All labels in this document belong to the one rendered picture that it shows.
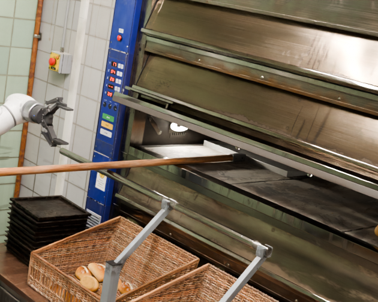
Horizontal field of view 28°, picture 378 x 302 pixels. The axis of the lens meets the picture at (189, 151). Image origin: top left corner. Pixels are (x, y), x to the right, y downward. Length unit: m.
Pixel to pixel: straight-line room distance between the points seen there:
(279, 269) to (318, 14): 0.97
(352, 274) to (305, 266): 0.20
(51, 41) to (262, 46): 1.47
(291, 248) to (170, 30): 1.09
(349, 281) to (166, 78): 1.22
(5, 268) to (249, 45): 1.49
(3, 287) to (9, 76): 1.22
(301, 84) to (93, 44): 1.31
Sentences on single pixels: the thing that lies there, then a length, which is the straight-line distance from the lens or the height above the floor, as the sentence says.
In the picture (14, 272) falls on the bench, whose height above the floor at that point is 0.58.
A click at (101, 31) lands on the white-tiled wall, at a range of 3.73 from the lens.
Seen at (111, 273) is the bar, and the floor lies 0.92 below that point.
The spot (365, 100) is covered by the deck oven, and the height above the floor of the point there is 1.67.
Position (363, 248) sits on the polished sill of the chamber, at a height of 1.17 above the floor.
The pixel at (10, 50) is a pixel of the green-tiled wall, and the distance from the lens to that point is 4.13.
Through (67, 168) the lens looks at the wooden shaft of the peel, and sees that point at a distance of 2.93.
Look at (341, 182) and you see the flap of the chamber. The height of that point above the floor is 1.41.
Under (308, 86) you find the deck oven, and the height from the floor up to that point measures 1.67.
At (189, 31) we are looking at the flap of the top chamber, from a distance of 3.23.
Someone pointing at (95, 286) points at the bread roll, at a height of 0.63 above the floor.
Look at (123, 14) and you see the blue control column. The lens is 3.55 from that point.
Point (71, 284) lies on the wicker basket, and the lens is 3.12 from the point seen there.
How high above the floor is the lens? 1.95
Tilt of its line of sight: 12 degrees down
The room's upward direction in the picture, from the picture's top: 10 degrees clockwise
